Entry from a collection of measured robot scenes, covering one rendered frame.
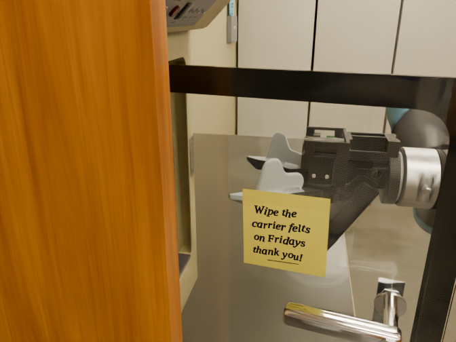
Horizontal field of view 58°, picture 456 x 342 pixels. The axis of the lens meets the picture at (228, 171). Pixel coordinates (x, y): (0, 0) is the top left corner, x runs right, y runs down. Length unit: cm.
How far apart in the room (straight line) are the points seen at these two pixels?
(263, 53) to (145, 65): 321
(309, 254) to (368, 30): 316
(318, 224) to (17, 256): 26
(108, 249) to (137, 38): 17
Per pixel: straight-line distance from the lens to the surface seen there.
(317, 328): 35
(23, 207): 38
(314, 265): 38
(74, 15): 31
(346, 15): 346
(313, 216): 35
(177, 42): 62
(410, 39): 353
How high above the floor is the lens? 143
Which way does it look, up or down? 21 degrees down
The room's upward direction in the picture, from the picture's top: straight up
